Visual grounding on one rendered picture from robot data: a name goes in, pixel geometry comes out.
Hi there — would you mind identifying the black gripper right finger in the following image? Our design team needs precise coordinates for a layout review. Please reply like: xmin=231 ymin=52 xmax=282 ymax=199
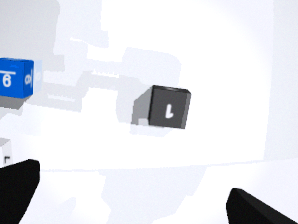
xmin=225 ymin=188 xmax=298 ymax=224

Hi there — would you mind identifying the blue block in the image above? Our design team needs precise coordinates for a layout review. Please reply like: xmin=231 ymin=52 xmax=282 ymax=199
xmin=0 ymin=57 xmax=35 ymax=99

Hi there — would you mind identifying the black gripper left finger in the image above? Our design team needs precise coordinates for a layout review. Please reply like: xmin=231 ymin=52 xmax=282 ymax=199
xmin=0 ymin=159 xmax=40 ymax=224

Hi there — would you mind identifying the dark grey block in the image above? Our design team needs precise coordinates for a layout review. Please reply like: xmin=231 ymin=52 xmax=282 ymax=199
xmin=148 ymin=85 xmax=192 ymax=129

